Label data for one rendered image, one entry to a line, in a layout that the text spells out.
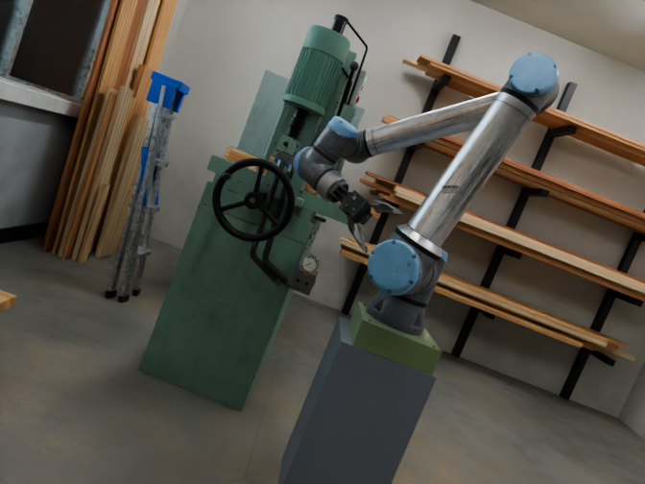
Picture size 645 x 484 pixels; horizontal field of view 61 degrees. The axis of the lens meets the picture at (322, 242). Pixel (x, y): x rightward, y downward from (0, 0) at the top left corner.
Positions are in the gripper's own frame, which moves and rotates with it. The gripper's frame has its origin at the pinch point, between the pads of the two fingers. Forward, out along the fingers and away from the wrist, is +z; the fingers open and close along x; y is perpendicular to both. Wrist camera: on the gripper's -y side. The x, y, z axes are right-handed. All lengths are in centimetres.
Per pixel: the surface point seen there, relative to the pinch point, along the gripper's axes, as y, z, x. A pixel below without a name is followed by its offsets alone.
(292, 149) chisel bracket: -34, -65, 1
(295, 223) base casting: -33, -42, -19
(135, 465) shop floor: 10, -5, -98
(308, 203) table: -33, -43, -10
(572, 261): -277, 21, 80
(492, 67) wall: -263, -123, 160
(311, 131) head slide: -46, -72, 12
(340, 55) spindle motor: -29, -74, 40
